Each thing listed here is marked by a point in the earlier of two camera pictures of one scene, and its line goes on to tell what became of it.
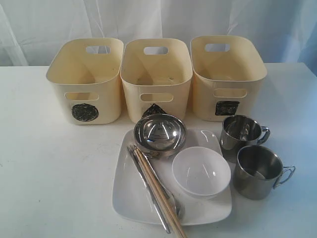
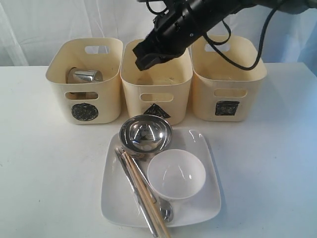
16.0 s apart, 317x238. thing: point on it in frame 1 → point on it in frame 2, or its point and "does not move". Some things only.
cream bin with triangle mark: x=156 y=73 does not move
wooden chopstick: x=162 y=192 → x=149 y=197
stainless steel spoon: x=176 y=204 → x=166 y=210
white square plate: x=132 y=202 → x=119 y=207
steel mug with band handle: x=239 y=131 → x=83 y=76
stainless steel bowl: x=160 y=136 → x=142 y=136
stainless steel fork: x=149 y=190 → x=124 y=164
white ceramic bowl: x=201 y=172 → x=176 y=174
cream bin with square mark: x=228 y=71 does not move
